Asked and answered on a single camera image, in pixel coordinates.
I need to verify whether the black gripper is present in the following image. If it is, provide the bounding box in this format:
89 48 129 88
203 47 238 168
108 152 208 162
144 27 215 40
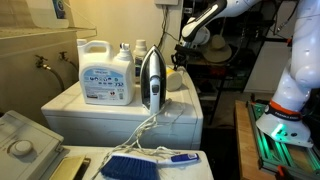
171 45 195 70

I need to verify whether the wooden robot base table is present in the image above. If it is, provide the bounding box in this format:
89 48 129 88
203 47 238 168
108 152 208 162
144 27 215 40
234 100 275 180

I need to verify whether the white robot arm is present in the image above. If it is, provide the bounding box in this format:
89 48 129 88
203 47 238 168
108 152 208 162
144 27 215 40
172 0 320 148

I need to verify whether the straw hat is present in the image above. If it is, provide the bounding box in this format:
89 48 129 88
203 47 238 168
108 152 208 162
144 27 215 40
203 35 232 63

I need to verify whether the black and white clothes iron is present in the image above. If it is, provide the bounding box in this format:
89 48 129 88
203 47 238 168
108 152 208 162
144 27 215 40
140 45 166 115

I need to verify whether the black metal shelf rack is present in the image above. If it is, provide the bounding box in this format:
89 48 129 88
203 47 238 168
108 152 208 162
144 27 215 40
181 0 291 126

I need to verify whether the white front-load washing machine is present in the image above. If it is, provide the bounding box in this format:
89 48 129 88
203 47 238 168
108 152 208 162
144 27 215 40
41 68 203 150

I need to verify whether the large white detergent jug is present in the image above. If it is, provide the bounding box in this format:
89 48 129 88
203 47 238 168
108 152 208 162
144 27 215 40
77 39 135 106

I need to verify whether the blue and white hand brush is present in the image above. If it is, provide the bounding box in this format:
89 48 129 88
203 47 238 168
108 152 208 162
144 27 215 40
100 153 200 180

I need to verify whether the white top-load washer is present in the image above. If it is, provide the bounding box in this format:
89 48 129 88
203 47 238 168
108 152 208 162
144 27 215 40
0 111 214 180

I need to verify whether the white iron power cord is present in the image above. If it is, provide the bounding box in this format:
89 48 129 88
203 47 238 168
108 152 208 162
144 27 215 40
90 98 186 180

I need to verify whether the wall water faucet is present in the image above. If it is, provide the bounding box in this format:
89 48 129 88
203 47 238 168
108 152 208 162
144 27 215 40
59 51 78 71
34 54 66 93

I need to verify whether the green-lit aluminium base frame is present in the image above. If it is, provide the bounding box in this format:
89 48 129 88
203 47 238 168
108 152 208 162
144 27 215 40
246 101 320 180

